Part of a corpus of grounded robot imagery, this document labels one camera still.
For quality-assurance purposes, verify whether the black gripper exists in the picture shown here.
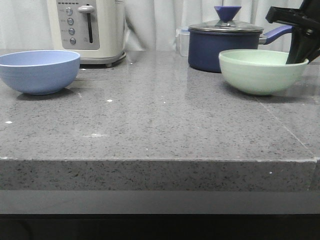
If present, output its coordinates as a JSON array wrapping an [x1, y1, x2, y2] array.
[[265, 0, 320, 64]]

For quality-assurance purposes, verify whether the white curtain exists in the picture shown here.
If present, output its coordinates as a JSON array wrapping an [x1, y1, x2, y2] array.
[[0, 0, 302, 51]]

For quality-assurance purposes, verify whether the cream toaster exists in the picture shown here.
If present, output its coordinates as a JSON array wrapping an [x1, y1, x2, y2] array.
[[46, 0, 126, 67]]

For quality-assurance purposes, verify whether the light green bowl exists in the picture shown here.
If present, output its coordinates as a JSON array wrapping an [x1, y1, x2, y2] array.
[[218, 49, 309, 96]]

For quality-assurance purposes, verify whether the blue bowl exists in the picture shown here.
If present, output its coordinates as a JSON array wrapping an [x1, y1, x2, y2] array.
[[0, 50, 80, 95]]

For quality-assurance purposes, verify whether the blue saucepan with handle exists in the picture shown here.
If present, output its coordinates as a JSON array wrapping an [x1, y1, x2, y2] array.
[[188, 25, 292, 73]]

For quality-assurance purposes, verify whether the clear plastic container blue lid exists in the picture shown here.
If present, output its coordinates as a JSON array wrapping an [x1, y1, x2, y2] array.
[[175, 26, 190, 57]]

